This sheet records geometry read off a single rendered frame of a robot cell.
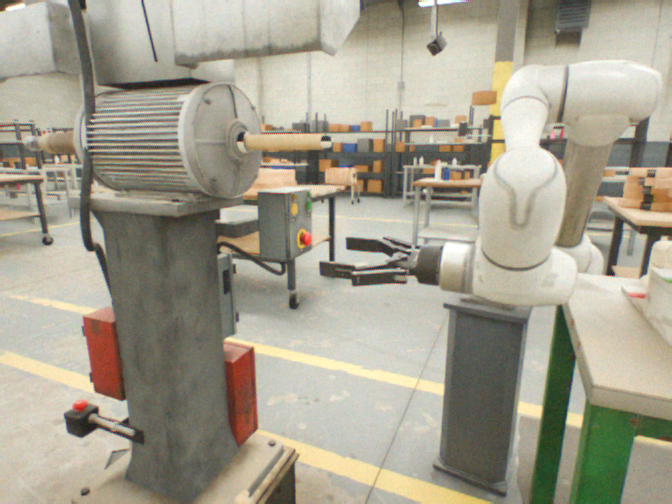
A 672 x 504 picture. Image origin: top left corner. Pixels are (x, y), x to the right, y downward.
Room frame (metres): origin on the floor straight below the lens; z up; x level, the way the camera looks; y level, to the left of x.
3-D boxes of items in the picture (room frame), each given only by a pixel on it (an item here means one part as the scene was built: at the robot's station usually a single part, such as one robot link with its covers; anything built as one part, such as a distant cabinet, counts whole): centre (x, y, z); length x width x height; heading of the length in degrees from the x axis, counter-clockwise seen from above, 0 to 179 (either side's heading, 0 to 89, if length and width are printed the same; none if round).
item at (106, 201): (1.07, 0.45, 1.11); 0.36 x 0.24 x 0.04; 66
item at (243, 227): (1.18, 0.24, 1.02); 0.19 x 0.04 x 0.04; 156
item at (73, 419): (1.03, 0.65, 0.46); 0.25 x 0.07 x 0.08; 66
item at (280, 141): (0.92, 0.10, 1.25); 0.18 x 0.03 x 0.03; 66
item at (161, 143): (1.05, 0.39, 1.25); 0.41 x 0.27 x 0.26; 66
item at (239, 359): (1.22, 0.39, 0.49); 0.25 x 0.12 x 0.37; 66
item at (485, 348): (1.43, -0.58, 0.35); 0.28 x 0.28 x 0.70; 59
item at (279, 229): (1.23, 0.22, 0.99); 0.24 x 0.21 x 0.26; 66
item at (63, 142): (1.19, 0.73, 1.25); 0.18 x 0.06 x 0.06; 66
